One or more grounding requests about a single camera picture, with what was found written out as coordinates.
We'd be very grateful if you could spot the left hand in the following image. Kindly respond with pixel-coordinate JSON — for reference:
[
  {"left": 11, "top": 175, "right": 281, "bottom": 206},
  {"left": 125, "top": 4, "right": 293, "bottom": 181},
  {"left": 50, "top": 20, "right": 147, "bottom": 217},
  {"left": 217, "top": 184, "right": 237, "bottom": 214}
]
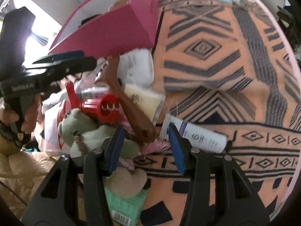
[{"left": 1, "top": 93, "right": 41, "bottom": 148}]

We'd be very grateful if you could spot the green cardboard box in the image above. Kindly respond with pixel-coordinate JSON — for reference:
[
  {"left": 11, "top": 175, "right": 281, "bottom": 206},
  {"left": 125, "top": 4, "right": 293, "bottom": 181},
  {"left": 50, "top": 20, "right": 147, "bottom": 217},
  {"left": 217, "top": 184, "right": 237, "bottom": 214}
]
[{"left": 105, "top": 188, "right": 148, "bottom": 226}]

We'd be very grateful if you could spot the white cosmetic tube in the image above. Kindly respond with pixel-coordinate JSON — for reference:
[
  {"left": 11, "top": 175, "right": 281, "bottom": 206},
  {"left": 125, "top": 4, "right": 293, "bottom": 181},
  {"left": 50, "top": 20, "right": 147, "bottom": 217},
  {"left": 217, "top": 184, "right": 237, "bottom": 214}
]
[{"left": 159, "top": 114, "right": 228, "bottom": 153}]

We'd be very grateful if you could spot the green plush toy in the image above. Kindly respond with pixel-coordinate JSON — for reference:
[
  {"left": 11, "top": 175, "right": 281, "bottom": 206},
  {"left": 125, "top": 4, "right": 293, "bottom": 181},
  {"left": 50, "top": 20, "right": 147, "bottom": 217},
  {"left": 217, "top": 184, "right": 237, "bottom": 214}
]
[{"left": 57, "top": 108, "right": 139, "bottom": 159}]

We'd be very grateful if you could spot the red corkscrew opener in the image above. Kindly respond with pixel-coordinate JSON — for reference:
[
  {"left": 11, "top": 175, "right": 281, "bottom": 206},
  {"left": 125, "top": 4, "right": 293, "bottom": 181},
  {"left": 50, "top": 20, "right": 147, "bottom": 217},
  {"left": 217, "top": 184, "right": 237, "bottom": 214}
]
[{"left": 65, "top": 82, "right": 120, "bottom": 124}]

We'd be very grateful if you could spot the brown wooden hand massager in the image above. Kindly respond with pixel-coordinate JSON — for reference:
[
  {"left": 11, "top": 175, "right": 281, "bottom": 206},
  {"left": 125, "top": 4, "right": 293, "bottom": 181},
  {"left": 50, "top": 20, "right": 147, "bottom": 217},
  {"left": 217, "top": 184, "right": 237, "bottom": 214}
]
[{"left": 94, "top": 55, "right": 158, "bottom": 143}]

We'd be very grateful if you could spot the orange patterned blanket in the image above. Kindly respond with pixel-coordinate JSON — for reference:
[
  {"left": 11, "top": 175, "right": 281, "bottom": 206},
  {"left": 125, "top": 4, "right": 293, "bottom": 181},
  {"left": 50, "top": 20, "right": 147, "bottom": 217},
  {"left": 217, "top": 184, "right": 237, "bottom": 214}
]
[{"left": 134, "top": 0, "right": 301, "bottom": 226}]

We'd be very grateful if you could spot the pink cardboard box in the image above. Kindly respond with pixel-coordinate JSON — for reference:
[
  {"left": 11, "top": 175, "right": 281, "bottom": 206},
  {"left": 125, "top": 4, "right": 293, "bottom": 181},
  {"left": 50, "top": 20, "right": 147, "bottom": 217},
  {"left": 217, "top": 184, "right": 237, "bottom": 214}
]
[{"left": 50, "top": 0, "right": 159, "bottom": 59}]

